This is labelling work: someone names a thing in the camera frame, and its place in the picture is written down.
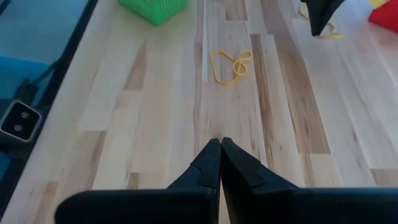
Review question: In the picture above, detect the black silver-rimmed depth camera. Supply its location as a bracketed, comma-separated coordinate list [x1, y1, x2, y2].
[0, 99, 43, 144]

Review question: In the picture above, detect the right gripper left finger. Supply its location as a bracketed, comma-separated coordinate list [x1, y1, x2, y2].
[54, 138, 222, 224]

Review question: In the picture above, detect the yellow cable tag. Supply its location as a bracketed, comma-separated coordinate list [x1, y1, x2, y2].
[369, 0, 389, 9]

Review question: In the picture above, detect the black camera cable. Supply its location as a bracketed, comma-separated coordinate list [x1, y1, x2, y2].
[29, 58, 62, 86]

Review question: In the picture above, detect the red plastic basket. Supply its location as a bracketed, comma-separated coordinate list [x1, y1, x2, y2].
[369, 0, 398, 34]

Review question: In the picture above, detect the green plastic basket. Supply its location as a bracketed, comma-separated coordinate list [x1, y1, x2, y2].
[119, 0, 190, 26]

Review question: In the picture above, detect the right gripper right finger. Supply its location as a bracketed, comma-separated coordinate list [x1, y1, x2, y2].
[221, 137, 398, 224]

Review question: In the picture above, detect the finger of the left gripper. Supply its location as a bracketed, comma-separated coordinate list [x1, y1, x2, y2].
[315, 0, 348, 37]
[300, 0, 324, 37]

